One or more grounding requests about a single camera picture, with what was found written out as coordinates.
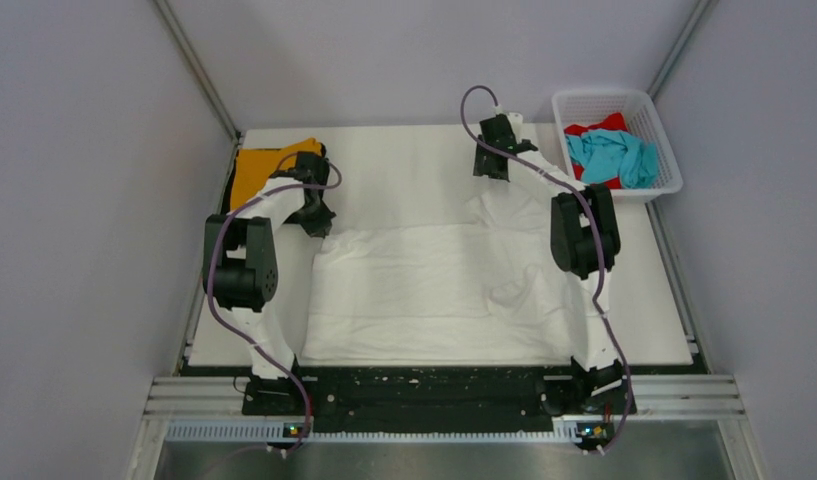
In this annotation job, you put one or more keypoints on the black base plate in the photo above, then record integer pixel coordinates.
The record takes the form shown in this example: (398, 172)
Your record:
(441, 400)

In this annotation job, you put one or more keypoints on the white t shirt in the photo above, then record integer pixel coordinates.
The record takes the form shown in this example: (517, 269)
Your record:
(485, 291)

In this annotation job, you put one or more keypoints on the white slotted cable duct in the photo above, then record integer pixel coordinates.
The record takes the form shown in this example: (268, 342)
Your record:
(283, 432)

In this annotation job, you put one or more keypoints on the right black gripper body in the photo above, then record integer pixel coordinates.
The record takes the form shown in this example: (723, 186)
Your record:
(483, 165)

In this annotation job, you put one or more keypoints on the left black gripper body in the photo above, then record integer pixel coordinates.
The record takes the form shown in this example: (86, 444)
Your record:
(315, 217)

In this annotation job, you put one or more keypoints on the corner metal post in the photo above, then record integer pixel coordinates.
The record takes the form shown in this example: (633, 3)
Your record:
(700, 12)
(193, 64)

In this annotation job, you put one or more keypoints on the right corner metal post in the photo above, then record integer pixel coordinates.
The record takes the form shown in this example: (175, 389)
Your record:
(700, 12)

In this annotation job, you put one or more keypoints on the left corner metal post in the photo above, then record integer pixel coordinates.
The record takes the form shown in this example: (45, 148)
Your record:
(193, 64)

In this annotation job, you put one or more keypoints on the folded black t shirt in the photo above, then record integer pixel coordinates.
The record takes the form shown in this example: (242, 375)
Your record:
(279, 197)

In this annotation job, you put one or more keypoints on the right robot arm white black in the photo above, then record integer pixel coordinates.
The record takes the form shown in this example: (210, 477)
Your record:
(583, 241)

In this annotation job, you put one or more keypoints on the red t shirt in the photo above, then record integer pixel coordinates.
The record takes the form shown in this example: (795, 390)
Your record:
(597, 150)

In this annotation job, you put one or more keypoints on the cyan t shirt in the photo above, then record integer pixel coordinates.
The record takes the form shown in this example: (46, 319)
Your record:
(639, 168)

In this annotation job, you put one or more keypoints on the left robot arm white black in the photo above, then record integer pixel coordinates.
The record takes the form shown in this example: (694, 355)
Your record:
(240, 278)

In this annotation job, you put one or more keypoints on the folded orange t shirt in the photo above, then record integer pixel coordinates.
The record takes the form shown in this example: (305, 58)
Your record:
(254, 166)

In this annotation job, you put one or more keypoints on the aluminium rail frame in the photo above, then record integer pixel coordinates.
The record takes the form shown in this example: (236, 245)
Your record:
(657, 397)

